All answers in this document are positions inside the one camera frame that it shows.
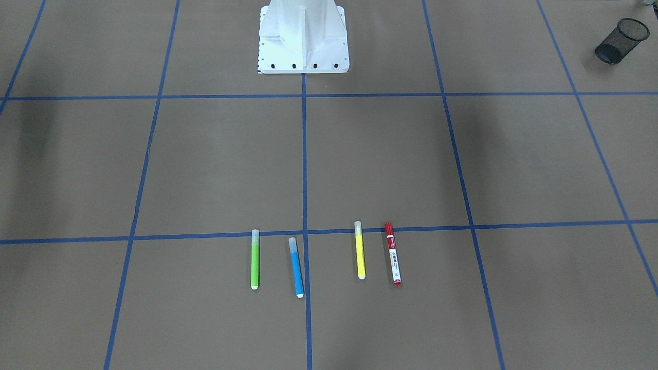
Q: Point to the black mesh pen cup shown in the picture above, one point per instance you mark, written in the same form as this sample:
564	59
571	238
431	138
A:
627	34

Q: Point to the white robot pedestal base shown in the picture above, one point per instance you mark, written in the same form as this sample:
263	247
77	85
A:
303	37

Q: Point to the blue highlighter marker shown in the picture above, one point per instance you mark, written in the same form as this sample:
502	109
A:
296	268

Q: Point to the yellow highlighter marker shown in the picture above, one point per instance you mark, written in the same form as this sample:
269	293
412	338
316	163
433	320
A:
359	251

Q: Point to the red whiteboard marker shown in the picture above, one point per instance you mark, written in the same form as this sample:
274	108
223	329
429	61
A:
394	263

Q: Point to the green highlighter marker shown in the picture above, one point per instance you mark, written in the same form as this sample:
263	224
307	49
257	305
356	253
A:
255	260

